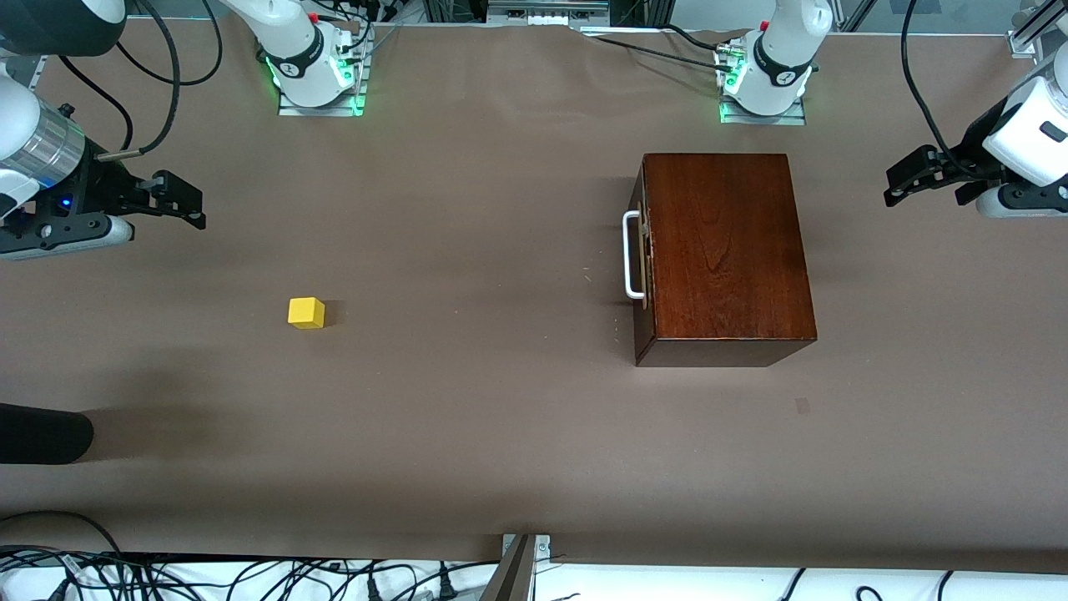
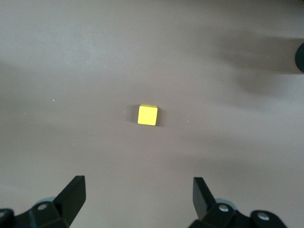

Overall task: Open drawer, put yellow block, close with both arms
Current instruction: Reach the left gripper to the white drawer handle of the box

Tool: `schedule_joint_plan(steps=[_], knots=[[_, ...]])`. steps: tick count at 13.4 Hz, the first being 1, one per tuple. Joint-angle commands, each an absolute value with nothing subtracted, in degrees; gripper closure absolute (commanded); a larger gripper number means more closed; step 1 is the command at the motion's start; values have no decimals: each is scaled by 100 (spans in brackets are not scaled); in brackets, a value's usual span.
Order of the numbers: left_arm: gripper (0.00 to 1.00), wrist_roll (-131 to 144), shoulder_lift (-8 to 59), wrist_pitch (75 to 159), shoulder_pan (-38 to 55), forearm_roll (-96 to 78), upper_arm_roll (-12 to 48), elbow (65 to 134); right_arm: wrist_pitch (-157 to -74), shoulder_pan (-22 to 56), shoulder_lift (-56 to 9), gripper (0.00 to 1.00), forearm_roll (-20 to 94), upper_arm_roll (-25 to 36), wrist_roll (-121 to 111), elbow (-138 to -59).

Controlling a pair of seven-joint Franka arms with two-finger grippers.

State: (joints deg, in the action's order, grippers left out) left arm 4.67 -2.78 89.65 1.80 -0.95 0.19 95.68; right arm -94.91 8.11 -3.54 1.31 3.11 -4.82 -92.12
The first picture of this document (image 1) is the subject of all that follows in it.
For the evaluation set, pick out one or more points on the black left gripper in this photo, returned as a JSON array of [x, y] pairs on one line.
[[970, 154]]

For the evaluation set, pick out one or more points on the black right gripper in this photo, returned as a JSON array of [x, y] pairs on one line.
[[98, 190]]

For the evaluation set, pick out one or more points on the yellow cube block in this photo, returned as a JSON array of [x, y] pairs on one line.
[[305, 313]]

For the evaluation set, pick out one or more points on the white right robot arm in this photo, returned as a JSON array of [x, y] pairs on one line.
[[294, 46]]

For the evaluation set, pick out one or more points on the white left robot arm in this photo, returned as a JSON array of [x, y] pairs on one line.
[[780, 58]]

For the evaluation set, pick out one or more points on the dark brown wooden box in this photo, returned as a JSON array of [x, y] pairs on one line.
[[734, 250]]

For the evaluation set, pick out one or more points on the black round-ended object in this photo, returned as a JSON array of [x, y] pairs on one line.
[[42, 434]]

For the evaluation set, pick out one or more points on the brown table cover sheet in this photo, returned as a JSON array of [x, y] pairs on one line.
[[459, 417]]

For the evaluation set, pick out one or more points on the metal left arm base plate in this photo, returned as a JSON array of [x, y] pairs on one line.
[[793, 118]]

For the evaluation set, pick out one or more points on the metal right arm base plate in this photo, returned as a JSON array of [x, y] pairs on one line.
[[288, 109]]

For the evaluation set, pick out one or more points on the aluminium corner frame profile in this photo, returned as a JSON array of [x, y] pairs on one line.
[[1030, 29]]

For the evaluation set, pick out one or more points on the aluminium side frame profile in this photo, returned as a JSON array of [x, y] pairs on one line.
[[29, 73]]

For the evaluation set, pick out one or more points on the grey metal bracket beam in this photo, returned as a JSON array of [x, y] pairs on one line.
[[513, 576]]

